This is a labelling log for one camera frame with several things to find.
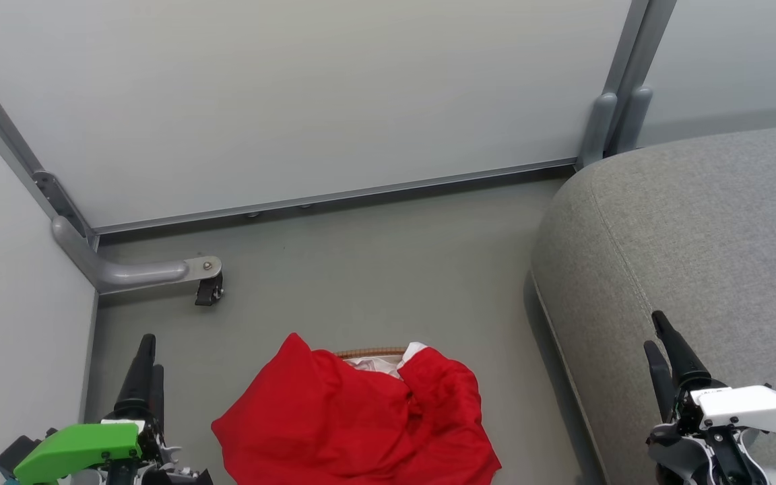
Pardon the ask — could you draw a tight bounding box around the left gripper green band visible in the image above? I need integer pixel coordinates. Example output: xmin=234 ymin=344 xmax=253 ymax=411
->
xmin=0 ymin=333 xmax=214 ymax=485

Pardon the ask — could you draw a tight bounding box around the grey double partition post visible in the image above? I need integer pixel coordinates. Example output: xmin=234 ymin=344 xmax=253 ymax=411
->
xmin=575 ymin=0 xmax=678 ymax=170

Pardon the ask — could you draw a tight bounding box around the grey partition foot tube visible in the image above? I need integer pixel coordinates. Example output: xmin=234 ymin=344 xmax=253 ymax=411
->
xmin=51 ymin=216 xmax=224 ymax=294

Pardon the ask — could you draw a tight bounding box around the black caster wheel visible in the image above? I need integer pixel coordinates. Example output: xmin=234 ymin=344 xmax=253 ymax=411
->
xmin=195 ymin=273 xmax=225 ymax=307

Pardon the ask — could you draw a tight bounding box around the wicker-rimmed laundry basket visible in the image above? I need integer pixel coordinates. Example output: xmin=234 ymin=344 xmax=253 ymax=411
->
xmin=334 ymin=346 xmax=409 ymax=360

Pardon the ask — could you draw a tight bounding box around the grey fabric sofa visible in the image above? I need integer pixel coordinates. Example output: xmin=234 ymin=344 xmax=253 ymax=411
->
xmin=529 ymin=121 xmax=776 ymax=485

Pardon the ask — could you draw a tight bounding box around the grey partition corner post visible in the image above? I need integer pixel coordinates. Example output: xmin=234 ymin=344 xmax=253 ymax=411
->
xmin=0 ymin=40 xmax=100 ymax=247

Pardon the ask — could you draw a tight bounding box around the red cloth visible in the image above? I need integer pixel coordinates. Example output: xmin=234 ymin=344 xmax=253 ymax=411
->
xmin=212 ymin=332 xmax=502 ymax=485

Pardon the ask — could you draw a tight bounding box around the short grey partition base rail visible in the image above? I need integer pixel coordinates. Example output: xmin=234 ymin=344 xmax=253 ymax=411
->
xmin=78 ymin=290 xmax=100 ymax=425

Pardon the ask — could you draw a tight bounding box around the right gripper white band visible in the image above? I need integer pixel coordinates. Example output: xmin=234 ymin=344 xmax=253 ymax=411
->
xmin=643 ymin=311 xmax=776 ymax=485

